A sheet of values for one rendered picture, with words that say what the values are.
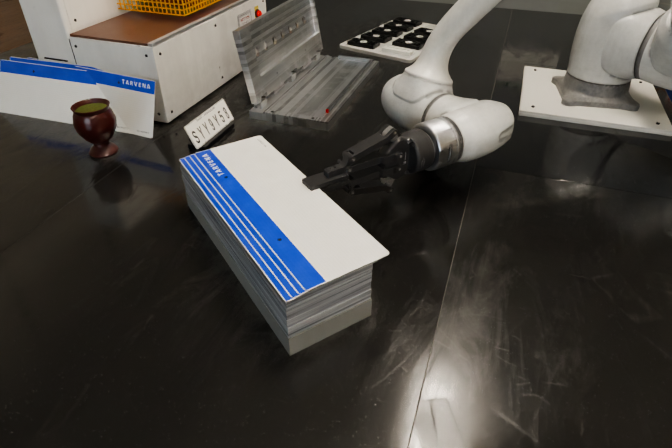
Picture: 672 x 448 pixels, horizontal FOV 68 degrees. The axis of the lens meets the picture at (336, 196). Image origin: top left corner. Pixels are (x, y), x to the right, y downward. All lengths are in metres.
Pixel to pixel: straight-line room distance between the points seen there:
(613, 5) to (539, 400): 0.95
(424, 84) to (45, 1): 0.86
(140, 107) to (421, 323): 0.81
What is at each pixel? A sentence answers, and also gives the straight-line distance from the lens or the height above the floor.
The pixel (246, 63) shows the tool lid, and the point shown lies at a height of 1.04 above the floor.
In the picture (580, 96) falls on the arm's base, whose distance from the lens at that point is 1.42.
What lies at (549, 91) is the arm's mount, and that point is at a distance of 1.48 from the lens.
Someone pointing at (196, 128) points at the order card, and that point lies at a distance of 1.14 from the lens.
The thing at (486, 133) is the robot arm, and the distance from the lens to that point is 0.95.
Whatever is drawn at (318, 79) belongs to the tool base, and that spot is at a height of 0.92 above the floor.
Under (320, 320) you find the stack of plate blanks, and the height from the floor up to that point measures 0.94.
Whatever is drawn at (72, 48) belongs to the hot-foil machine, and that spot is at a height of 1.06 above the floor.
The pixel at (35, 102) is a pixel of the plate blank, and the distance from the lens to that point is 1.45.
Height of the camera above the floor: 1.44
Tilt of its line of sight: 34 degrees down
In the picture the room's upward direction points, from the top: straight up
